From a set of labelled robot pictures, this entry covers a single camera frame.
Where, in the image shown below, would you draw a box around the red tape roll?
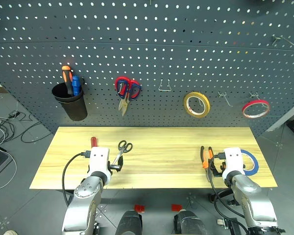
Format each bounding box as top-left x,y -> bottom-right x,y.
242,99 -> 270,119

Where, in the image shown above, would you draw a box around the black floor cable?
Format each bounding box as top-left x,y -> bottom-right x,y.
21,111 -> 52,144

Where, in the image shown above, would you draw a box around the black handled scissors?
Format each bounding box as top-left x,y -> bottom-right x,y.
112,140 -> 133,167

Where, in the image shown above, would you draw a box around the dark grey pegboard wall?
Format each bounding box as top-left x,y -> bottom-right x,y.
0,0 -> 294,137

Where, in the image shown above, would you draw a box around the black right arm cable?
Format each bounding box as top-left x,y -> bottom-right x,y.
208,152 -> 248,220

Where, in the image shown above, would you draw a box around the black plastic cup holder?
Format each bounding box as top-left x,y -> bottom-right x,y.
51,82 -> 88,122

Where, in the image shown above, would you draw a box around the dark rounded shape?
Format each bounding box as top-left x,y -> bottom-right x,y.
115,210 -> 143,235
173,210 -> 208,235

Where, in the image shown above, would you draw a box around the silver pegboard hook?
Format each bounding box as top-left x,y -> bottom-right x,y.
218,91 -> 233,108
271,35 -> 294,51
249,92 -> 264,107
195,92 -> 205,107

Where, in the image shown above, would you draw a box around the orange and black screwdriver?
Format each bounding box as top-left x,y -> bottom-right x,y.
61,65 -> 74,96

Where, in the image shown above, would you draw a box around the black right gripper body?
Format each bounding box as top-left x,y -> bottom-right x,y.
215,159 -> 226,177

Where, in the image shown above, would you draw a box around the red and blue scissors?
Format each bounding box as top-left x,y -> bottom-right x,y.
114,76 -> 142,117

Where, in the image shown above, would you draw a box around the silver wire pliers hook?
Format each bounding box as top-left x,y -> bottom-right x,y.
158,78 -> 172,92

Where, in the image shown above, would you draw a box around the orange and black pliers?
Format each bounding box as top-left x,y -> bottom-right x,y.
200,145 -> 214,182

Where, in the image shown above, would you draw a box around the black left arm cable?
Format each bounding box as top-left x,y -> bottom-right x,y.
61,151 -> 92,208

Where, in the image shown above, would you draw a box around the blue handled screwdriver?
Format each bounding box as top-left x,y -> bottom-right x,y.
72,75 -> 82,96

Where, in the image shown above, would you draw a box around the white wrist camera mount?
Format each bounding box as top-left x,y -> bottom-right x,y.
221,147 -> 245,179
88,146 -> 113,183

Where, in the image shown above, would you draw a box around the yellow tape roll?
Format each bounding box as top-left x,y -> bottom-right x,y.
183,92 -> 211,118

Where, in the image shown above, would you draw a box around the black flat floor device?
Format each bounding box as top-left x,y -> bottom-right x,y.
0,143 -> 14,182

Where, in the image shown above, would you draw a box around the blue tape roll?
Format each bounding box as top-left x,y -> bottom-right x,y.
240,149 -> 260,176

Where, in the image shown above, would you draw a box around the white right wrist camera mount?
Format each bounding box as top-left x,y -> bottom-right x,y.
221,147 -> 245,179

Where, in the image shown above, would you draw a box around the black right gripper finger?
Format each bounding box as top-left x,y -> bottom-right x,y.
209,159 -> 217,177

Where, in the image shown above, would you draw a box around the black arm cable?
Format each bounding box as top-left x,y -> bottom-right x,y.
208,152 -> 248,220
61,151 -> 92,208

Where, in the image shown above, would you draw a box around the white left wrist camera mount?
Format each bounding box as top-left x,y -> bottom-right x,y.
88,146 -> 113,183

